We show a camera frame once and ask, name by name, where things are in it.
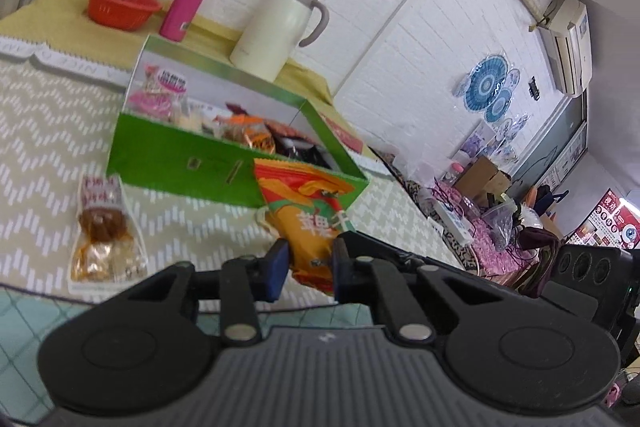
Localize clear pastry packet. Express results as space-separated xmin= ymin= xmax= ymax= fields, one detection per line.
xmin=68 ymin=174 xmax=149 ymax=284

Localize pale yellow snack packet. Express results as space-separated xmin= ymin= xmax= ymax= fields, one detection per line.
xmin=172 ymin=99 xmax=222 ymax=138

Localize teal grid table cover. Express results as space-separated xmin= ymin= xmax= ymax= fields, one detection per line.
xmin=0 ymin=284 xmax=382 ymax=427

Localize white air conditioner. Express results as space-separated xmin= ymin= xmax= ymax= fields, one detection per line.
xmin=529 ymin=0 xmax=594 ymax=98

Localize wall pictures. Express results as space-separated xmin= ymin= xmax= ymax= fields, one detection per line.
xmin=459 ymin=114 xmax=532 ymax=164

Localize pink and white snack packet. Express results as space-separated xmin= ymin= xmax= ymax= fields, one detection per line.
xmin=127 ymin=61 xmax=189 ymax=124

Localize red envelope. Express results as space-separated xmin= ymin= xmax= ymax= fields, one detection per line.
xmin=319 ymin=112 xmax=365 ymax=154

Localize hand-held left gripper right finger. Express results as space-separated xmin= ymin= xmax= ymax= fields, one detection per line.
xmin=331 ymin=230 xmax=507 ymax=345

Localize white power strip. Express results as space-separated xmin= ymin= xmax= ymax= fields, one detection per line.
xmin=431 ymin=201 xmax=474 ymax=244

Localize red plastic basket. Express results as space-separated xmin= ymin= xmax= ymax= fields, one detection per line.
xmin=85 ymin=0 xmax=164 ymax=32

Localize large blue patterned wall plate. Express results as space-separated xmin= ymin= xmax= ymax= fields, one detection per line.
xmin=466 ymin=54 xmax=511 ymax=111

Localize red wall poster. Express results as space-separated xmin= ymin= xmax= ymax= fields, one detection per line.
xmin=574 ymin=194 xmax=640 ymax=254

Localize dark red snack packet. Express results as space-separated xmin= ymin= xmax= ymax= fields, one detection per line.
xmin=264 ymin=121 xmax=342 ymax=171

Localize dark glass door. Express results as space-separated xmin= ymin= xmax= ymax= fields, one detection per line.
xmin=514 ymin=94 xmax=589 ymax=198

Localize cream thermal jug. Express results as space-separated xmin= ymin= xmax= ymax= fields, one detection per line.
xmin=229 ymin=0 xmax=331 ymax=84

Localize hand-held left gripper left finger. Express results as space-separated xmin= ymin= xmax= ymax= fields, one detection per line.
xmin=119 ymin=238 xmax=292 ymax=345

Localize orange patterned snack packet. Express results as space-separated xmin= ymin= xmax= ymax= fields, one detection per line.
xmin=219 ymin=114 xmax=277 ymax=154

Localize green cardboard box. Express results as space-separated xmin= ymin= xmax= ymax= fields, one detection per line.
xmin=104 ymin=34 xmax=371 ymax=210

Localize chevron patterned table mat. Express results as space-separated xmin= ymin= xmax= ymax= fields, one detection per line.
xmin=0 ymin=34 xmax=482 ymax=304

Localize clear plastic bag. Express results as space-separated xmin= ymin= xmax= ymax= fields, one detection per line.
xmin=481 ymin=198 xmax=524 ymax=254

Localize pink floral cloth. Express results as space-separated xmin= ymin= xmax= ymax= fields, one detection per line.
xmin=434 ymin=184 xmax=566 ymax=294

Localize brown cardboard box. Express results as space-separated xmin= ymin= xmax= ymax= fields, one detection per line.
xmin=454 ymin=156 xmax=514 ymax=208

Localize dark purple bag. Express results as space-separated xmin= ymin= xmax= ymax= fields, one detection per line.
xmin=514 ymin=226 xmax=562 ymax=254

